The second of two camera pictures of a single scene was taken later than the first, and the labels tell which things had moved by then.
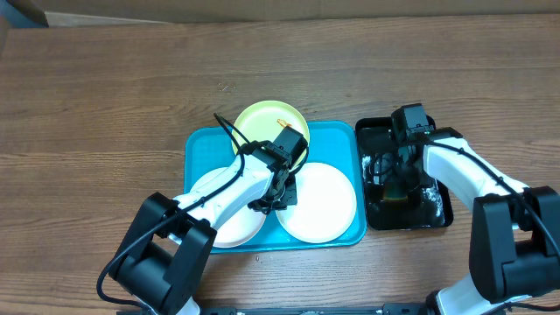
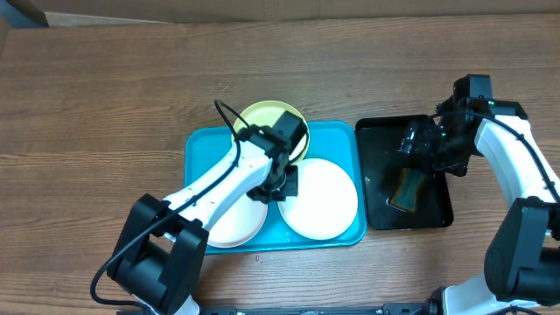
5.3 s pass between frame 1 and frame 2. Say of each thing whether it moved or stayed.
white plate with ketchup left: stayed
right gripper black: moved
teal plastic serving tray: stayed
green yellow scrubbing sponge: moved
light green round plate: stayed
